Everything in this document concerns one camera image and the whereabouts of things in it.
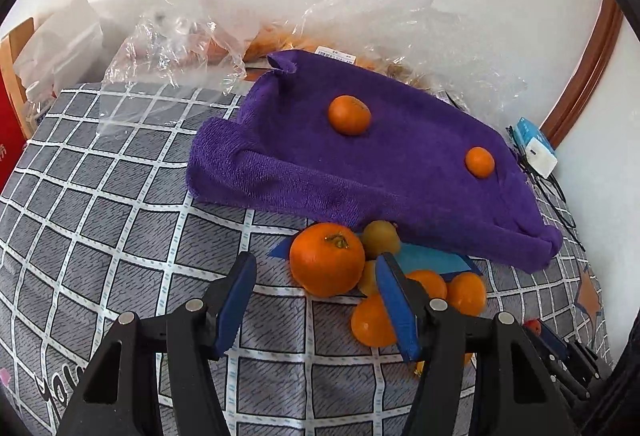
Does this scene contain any red box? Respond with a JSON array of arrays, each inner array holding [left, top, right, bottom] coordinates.
[[0, 80, 27, 189]]

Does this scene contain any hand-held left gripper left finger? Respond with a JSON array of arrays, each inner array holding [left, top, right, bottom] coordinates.
[[57, 252, 258, 436]]

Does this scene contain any purple towel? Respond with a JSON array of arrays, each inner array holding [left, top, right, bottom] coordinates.
[[186, 50, 563, 274]]

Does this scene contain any clear plastic bag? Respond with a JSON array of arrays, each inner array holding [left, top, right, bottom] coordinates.
[[245, 0, 528, 117], [97, 0, 248, 137]]

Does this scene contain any grey checked blanket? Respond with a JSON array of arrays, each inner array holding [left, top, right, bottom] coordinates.
[[0, 82, 617, 436]]

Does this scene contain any large orange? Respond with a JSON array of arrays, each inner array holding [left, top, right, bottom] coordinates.
[[289, 222, 367, 298]]

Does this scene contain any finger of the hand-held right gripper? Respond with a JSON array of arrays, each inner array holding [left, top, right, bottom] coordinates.
[[565, 340, 615, 384], [530, 322, 593, 401]]

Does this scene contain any brown wooden door frame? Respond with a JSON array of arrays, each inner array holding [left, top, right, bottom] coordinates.
[[539, 0, 624, 153]]

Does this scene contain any white plastic packaging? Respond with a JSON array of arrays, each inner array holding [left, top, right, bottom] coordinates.
[[14, 0, 105, 117]]

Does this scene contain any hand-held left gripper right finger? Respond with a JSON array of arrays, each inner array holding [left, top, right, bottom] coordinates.
[[375, 252, 586, 436]]

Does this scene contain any white and blue box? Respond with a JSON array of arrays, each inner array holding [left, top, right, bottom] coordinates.
[[514, 117, 559, 178]]

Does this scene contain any cardboard box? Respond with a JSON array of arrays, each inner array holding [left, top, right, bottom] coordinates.
[[0, 17, 37, 137]]

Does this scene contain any black cable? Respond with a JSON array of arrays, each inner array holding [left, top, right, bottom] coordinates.
[[505, 126, 587, 253]]

